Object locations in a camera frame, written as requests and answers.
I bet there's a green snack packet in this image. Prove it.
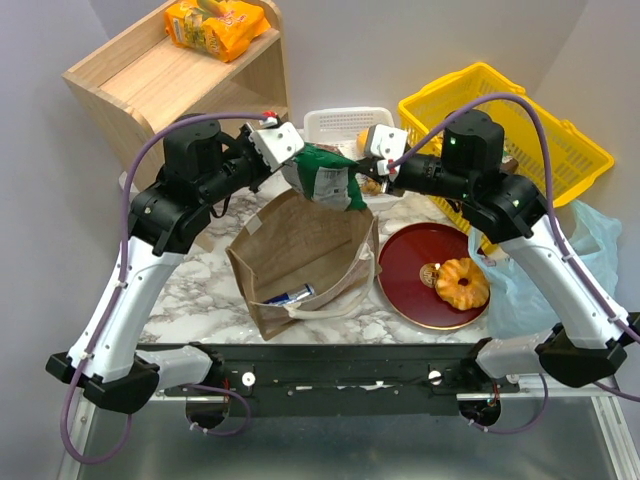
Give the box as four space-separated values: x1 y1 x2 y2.
281 143 367 212

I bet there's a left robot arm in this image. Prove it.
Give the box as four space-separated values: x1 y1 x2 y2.
46 113 282 415

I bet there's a brown longan fruit bunch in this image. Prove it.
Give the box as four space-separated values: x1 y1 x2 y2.
360 178 382 196

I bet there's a wooden shelf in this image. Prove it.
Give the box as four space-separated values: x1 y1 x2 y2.
63 1 289 171

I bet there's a white plastic basket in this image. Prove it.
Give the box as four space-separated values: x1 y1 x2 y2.
304 107 398 212

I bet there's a brown paper bag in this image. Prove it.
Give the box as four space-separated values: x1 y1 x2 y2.
226 189 380 340

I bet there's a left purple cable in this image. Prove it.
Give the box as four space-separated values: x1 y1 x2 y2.
59 111 276 465

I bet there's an orange fruit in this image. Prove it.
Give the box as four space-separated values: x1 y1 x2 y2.
356 130 368 152

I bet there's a blue silver drink can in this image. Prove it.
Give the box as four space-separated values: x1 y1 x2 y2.
264 283 315 305

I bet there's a glazed ring doughnut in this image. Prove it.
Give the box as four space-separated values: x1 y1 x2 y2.
435 258 490 311

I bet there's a red round plate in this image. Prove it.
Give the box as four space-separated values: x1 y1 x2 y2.
378 222 487 331

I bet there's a yellow shopping basket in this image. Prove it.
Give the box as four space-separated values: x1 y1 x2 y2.
397 61 615 254

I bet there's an orange snack packet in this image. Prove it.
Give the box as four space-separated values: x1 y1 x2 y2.
164 1 271 63

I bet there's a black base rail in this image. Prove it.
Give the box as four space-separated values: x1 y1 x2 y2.
165 343 520 425

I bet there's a light blue plastic bag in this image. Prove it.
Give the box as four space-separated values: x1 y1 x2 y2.
468 200 622 339

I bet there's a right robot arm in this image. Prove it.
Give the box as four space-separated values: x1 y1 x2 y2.
373 108 639 392

